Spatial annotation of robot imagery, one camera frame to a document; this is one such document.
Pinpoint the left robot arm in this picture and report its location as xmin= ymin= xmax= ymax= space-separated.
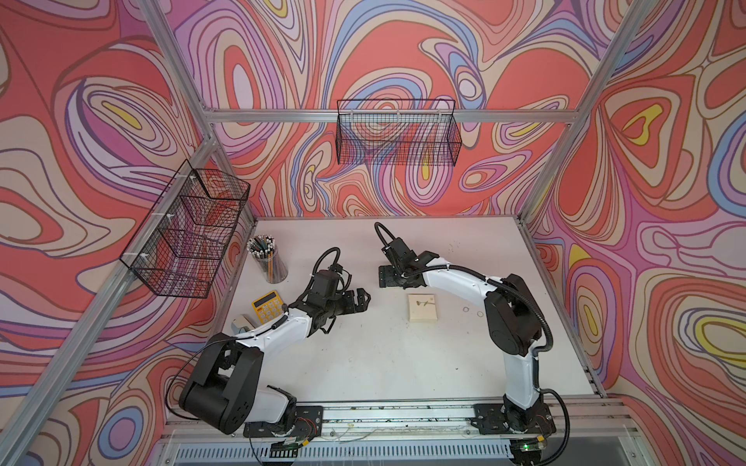
xmin=178 ymin=266 xmax=371 ymax=435

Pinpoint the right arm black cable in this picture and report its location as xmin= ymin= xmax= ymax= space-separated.
xmin=373 ymin=221 xmax=571 ymax=466

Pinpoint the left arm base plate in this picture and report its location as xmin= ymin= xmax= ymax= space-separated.
xmin=243 ymin=405 xmax=324 ymax=440

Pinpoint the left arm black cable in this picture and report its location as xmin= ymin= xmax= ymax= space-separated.
xmin=164 ymin=247 xmax=351 ymax=421

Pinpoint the left wire basket black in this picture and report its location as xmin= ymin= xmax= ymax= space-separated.
xmin=120 ymin=161 xmax=251 ymax=299

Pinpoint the cup of coloured pencils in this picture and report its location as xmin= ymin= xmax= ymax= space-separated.
xmin=247 ymin=235 xmax=288 ymax=285

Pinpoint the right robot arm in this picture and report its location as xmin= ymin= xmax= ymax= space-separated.
xmin=379 ymin=237 xmax=554 ymax=433

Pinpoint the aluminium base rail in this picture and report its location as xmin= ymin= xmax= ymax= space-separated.
xmin=147 ymin=397 xmax=656 ymax=465

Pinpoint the back wire basket black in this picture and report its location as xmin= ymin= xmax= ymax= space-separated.
xmin=335 ymin=97 xmax=462 ymax=167

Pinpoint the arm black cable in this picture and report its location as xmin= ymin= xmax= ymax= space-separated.
xmin=373 ymin=221 xmax=571 ymax=466
xmin=164 ymin=247 xmax=351 ymax=421

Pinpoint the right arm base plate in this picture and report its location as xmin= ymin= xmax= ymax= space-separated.
xmin=469 ymin=400 xmax=557 ymax=437

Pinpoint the wire basket black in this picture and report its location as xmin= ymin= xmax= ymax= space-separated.
xmin=120 ymin=161 xmax=251 ymax=299
xmin=335 ymin=97 xmax=462 ymax=167

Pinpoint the yellow calculator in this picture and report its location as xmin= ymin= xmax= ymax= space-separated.
xmin=252 ymin=290 xmax=285 ymax=324

